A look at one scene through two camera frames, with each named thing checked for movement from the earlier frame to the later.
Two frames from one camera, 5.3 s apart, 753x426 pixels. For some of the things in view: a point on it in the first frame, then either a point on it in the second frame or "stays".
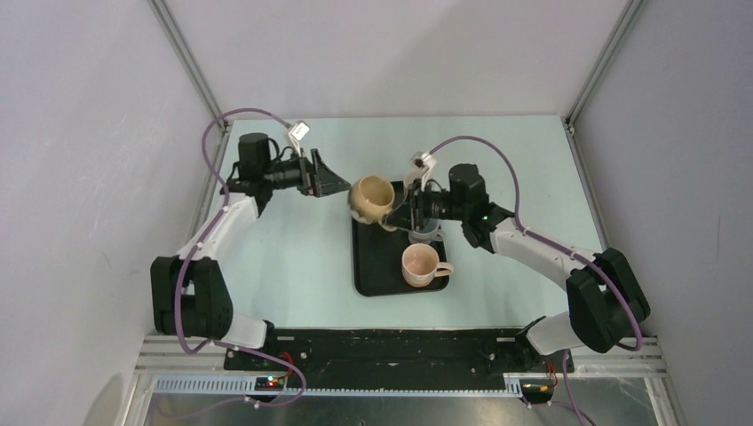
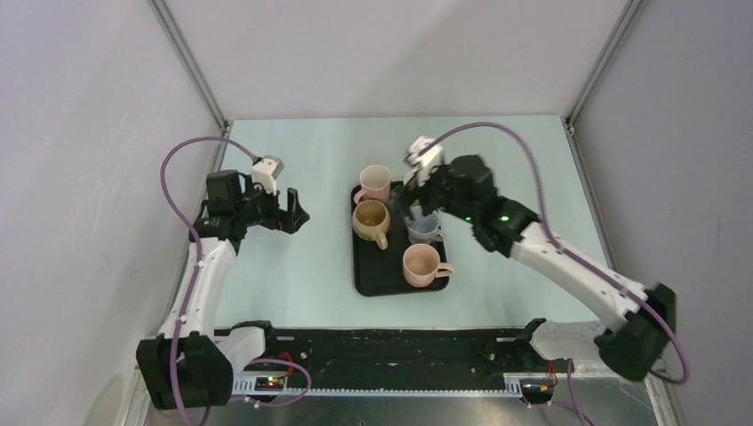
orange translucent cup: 420,265 stays
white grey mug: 428,232 stays
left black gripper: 314,178 → 286,221
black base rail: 399,358 stays
